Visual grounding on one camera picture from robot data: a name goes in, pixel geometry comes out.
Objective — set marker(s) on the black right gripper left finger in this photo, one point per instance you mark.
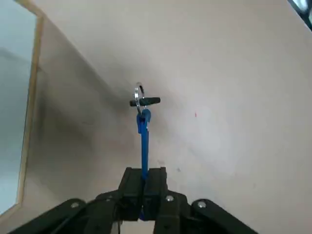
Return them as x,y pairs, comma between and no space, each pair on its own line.
73,214

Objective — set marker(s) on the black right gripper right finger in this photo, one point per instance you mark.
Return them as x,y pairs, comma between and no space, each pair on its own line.
175,214

